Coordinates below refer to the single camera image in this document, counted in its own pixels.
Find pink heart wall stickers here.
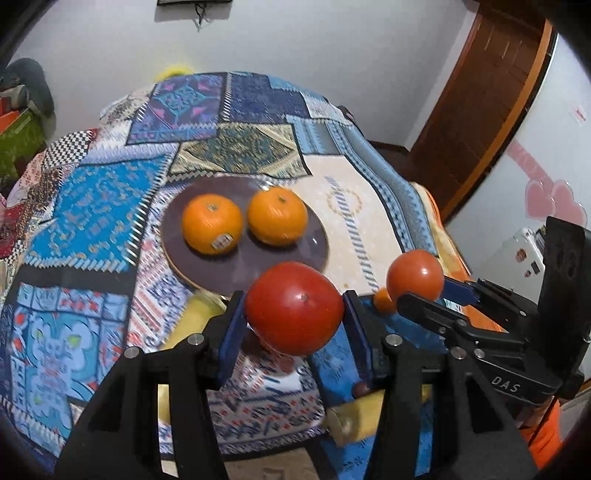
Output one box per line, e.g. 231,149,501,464
507,141,587,227

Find yellow cloth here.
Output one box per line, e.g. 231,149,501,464
157,295,435,446

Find brown wooden door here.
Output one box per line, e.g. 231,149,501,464
408,10,555,222

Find yellow plush object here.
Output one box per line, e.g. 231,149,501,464
154,64,194,81

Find patchwork printed blanket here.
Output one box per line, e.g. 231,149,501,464
0,71,439,480

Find small red tomato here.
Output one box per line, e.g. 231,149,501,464
386,250,445,301

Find tiny orange kumquat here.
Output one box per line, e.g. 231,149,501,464
373,288,398,315

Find plain orange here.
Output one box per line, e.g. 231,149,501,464
247,186,308,246

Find white appliance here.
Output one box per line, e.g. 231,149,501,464
480,226,548,292

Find grey cloth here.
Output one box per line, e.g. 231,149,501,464
0,58,55,118

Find purple round plate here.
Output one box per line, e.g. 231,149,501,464
160,176,330,296

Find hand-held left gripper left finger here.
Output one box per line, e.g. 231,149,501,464
54,290,249,480

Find orange with sticker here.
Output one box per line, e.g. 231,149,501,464
181,194,244,256

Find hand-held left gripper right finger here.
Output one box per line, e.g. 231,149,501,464
343,289,539,480

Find large red tomato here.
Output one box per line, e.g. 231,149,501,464
244,261,345,356

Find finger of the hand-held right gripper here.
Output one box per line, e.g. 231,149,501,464
398,292,469,343
441,275,539,324

